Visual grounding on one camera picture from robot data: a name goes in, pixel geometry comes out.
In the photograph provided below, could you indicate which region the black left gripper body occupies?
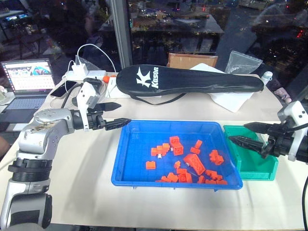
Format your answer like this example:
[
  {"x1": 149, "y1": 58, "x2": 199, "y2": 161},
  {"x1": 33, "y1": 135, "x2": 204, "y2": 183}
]
[{"x1": 86, "y1": 111, "x2": 107, "y2": 131}]

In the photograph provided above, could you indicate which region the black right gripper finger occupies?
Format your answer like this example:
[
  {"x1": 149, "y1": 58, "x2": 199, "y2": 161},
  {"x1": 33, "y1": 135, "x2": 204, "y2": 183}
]
[
  {"x1": 243, "y1": 122, "x2": 275, "y2": 133},
  {"x1": 228, "y1": 135, "x2": 266, "y2": 155}
]

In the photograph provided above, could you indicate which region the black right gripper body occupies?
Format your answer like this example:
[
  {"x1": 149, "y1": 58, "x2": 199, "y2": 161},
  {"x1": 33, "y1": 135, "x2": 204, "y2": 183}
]
[{"x1": 260, "y1": 122, "x2": 294, "y2": 159}]

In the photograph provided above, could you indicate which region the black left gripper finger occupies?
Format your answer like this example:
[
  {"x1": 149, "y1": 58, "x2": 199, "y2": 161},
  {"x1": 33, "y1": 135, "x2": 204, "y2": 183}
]
[
  {"x1": 95, "y1": 102, "x2": 122, "y2": 112},
  {"x1": 104, "y1": 118, "x2": 132, "y2": 131}
]

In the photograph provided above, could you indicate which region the green plastic bin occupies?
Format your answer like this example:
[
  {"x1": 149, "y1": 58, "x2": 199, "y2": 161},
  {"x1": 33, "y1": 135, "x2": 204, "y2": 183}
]
[{"x1": 222, "y1": 124, "x2": 280, "y2": 181}]

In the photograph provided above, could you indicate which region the brown cardboard box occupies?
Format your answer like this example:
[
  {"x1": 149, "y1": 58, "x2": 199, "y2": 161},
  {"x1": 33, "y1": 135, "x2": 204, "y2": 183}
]
[{"x1": 167, "y1": 52, "x2": 218, "y2": 71}]

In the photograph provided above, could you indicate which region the blue plastic tray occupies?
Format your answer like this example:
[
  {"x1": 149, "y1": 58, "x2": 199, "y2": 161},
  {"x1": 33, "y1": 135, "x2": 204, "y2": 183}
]
[{"x1": 111, "y1": 119, "x2": 244, "y2": 191}]

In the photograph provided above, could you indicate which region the white power strip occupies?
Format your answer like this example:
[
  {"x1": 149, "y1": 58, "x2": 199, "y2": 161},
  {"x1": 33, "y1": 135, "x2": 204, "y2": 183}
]
[{"x1": 62, "y1": 69, "x2": 107, "y2": 83}]

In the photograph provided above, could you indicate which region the white paper sheet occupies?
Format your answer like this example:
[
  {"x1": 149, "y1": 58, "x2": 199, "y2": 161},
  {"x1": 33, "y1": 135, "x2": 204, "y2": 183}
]
[{"x1": 190, "y1": 63, "x2": 256, "y2": 114}]

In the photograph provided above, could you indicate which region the black smartphone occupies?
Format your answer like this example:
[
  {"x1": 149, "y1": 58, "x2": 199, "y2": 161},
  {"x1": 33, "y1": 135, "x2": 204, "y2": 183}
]
[{"x1": 50, "y1": 80, "x2": 78, "y2": 98}]

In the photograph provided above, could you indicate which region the orange stepped block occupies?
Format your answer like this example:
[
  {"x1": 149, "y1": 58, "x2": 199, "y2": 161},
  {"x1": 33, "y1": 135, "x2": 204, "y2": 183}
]
[
  {"x1": 155, "y1": 172, "x2": 180, "y2": 183},
  {"x1": 204, "y1": 169, "x2": 223, "y2": 181},
  {"x1": 151, "y1": 143, "x2": 170, "y2": 157}
]

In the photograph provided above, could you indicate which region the white charger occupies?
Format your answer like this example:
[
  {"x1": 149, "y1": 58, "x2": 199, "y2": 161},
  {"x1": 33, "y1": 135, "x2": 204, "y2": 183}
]
[{"x1": 72, "y1": 63, "x2": 87, "y2": 73}]

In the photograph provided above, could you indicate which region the flat orange block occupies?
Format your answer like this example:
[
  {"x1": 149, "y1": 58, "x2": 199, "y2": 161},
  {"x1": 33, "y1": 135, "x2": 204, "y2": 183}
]
[{"x1": 204, "y1": 179, "x2": 228, "y2": 186}]

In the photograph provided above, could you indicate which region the white bottle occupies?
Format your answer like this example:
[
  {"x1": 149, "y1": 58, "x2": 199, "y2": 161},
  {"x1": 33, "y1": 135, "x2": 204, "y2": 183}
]
[{"x1": 260, "y1": 71, "x2": 274, "y2": 85}]

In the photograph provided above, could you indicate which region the long red plastic brick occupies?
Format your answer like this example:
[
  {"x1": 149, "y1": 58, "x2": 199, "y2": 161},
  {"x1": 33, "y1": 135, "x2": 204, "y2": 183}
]
[{"x1": 183, "y1": 154, "x2": 206, "y2": 176}]

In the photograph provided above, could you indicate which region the red plastic toy brick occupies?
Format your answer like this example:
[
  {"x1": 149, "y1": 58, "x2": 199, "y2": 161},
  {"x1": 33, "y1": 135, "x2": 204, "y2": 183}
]
[{"x1": 169, "y1": 136, "x2": 185, "y2": 156}]

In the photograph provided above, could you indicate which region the clear plastic zip bag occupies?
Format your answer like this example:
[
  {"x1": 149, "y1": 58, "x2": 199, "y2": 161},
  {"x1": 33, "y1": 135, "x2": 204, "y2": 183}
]
[{"x1": 224, "y1": 50, "x2": 264, "y2": 75}]

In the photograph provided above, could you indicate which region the open laptop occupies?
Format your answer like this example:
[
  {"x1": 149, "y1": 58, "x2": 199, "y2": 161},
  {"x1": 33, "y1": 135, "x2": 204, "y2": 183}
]
[{"x1": 0, "y1": 58, "x2": 57, "y2": 124}]

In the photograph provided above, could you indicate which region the black racket bag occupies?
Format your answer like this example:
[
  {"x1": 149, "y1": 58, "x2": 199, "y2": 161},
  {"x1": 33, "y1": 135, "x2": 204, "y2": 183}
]
[{"x1": 115, "y1": 64, "x2": 266, "y2": 105}]

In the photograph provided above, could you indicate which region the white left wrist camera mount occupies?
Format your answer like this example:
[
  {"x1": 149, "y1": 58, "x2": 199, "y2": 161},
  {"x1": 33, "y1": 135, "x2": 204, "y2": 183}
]
[{"x1": 76, "y1": 77, "x2": 103, "y2": 132}]

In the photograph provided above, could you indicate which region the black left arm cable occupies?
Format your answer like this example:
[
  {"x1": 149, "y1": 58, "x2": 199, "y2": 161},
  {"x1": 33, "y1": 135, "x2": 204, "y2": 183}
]
[{"x1": 61, "y1": 81, "x2": 84, "y2": 109}]

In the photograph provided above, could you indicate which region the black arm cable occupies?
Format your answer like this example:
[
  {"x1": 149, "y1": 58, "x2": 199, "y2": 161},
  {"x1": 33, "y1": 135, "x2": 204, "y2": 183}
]
[
  {"x1": 301, "y1": 177, "x2": 308, "y2": 231},
  {"x1": 61, "y1": 81, "x2": 84, "y2": 109}
]

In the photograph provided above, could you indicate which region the white charging cable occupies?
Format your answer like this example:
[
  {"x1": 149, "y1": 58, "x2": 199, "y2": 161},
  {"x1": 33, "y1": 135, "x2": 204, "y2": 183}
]
[{"x1": 66, "y1": 43, "x2": 118, "y2": 74}]

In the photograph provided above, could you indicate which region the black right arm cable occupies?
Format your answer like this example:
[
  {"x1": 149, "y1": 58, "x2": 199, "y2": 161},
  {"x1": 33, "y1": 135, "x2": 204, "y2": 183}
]
[{"x1": 301, "y1": 177, "x2": 308, "y2": 231}]

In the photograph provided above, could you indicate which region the grey window frame post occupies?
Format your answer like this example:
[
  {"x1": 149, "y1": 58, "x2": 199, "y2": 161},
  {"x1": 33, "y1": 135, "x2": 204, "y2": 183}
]
[{"x1": 109, "y1": 0, "x2": 133, "y2": 73}]

